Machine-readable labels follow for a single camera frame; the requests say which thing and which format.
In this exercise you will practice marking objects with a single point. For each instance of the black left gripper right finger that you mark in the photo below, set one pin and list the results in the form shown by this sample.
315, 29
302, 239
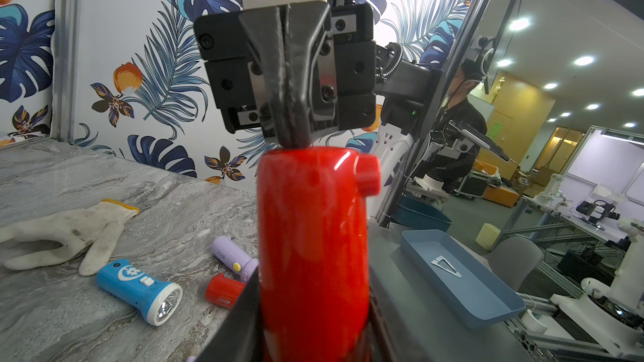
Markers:
382, 348

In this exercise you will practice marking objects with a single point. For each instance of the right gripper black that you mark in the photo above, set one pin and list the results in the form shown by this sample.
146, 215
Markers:
330, 71

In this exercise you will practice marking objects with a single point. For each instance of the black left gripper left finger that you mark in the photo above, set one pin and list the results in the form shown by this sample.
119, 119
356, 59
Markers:
239, 337

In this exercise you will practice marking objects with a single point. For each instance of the blue flashlight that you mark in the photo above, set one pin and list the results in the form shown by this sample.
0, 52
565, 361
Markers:
156, 300

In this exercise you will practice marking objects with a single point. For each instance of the red flashlight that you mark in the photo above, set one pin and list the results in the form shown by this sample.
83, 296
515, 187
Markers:
313, 257
223, 291

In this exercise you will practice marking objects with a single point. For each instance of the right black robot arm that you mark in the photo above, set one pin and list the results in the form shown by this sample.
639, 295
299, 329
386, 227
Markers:
403, 92

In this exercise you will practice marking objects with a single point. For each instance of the red flashlight front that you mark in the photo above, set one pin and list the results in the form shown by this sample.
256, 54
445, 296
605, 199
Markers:
223, 291

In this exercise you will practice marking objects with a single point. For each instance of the purple flashlight right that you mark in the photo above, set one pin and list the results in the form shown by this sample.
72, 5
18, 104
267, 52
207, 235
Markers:
232, 256

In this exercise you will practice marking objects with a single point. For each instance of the blue plastic tray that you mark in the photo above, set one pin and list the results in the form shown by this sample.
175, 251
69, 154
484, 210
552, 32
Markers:
473, 293

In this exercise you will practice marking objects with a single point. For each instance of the white work glove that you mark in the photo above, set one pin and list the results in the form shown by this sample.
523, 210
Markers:
94, 231

